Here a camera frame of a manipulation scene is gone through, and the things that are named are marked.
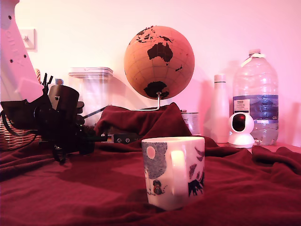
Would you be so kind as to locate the large clear water bottle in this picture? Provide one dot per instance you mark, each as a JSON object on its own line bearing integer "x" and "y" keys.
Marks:
{"x": 256, "y": 82}

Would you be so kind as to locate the small white round camera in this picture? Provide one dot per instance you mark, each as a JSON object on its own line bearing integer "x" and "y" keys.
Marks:
{"x": 242, "y": 139}

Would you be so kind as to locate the metal tin can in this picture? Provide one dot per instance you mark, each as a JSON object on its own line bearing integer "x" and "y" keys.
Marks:
{"x": 191, "y": 122}

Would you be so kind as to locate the white camera box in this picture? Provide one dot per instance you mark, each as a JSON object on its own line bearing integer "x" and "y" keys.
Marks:
{"x": 30, "y": 90}

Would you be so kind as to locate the white insulated bottle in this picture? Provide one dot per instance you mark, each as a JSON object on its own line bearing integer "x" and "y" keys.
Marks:
{"x": 219, "y": 113}

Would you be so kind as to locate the pale blue card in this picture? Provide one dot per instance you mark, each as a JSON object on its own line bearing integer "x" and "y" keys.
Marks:
{"x": 59, "y": 81}

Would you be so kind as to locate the white illustrated mug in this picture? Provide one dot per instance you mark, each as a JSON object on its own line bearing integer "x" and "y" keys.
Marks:
{"x": 162, "y": 202}

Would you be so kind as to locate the box with German flag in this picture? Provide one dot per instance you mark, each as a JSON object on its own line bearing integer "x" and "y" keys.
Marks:
{"x": 127, "y": 140}

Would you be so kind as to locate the black utensil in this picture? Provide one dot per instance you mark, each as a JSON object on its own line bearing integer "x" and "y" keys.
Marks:
{"x": 44, "y": 78}
{"x": 49, "y": 81}

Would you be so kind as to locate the dark red cloth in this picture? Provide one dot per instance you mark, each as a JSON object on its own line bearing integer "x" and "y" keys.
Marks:
{"x": 94, "y": 188}

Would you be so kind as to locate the clear plastic container with lid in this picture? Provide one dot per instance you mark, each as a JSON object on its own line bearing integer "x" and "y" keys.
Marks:
{"x": 96, "y": 94}

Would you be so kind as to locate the white light switch plate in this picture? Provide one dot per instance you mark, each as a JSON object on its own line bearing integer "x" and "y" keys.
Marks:
{"x": 29, "y": 38}

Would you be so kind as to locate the cork globe on metal stand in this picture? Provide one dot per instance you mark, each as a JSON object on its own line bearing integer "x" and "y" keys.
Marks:
{"x": 160, "y": 70}

